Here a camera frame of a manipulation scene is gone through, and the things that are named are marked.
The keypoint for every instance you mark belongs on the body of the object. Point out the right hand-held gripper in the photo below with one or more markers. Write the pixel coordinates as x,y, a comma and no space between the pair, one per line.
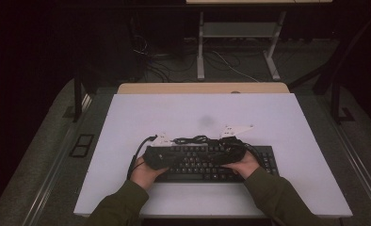
233,150

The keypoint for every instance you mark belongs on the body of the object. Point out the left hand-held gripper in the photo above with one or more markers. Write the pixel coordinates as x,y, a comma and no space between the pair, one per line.
158,158

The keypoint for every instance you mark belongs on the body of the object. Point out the black computer keyboard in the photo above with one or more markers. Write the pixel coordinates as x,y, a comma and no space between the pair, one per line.
199,168

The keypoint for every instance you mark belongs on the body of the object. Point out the wooden table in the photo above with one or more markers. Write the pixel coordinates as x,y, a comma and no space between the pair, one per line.
202,88

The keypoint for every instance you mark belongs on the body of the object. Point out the person's left hand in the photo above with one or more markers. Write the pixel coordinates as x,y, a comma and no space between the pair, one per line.
146,177

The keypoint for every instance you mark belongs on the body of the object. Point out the white metal desk frame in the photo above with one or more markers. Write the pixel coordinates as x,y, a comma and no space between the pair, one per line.
238,29

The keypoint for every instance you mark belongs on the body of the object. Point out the white board mat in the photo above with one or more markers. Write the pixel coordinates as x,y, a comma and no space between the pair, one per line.
205,106

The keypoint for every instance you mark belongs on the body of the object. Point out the person's right hand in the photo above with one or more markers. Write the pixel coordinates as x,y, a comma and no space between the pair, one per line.
246,166

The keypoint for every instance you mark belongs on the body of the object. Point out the black metal stand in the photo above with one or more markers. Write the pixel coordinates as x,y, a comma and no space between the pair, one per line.
337,103
77,100

